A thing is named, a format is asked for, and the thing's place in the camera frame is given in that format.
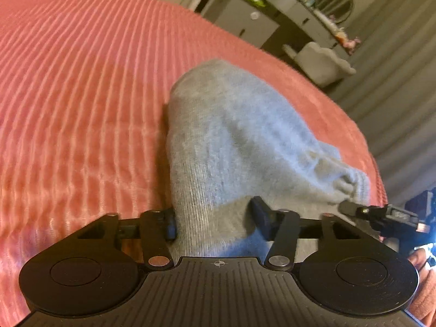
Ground round vanity mirror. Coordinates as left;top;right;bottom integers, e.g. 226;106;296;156
314;0;355;24

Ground pink ribbed bedspread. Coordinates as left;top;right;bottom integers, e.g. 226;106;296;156
1;0;387;326

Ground grey curtain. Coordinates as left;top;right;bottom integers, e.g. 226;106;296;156
330;0;435;206

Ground grey sweatpants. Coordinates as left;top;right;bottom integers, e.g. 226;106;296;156
167;60;370;258

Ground grey nightstand cabinet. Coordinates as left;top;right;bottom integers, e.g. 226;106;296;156
203;0;279;48

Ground person right hand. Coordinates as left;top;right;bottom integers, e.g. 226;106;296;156
408;248;435;282

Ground white shell back chair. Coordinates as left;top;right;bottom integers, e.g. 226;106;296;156
282;41;356;88

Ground grey vanity desk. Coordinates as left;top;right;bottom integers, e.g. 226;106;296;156
265;0;350;59

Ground pink plush toy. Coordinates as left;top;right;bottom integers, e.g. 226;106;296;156
343;38;361;55

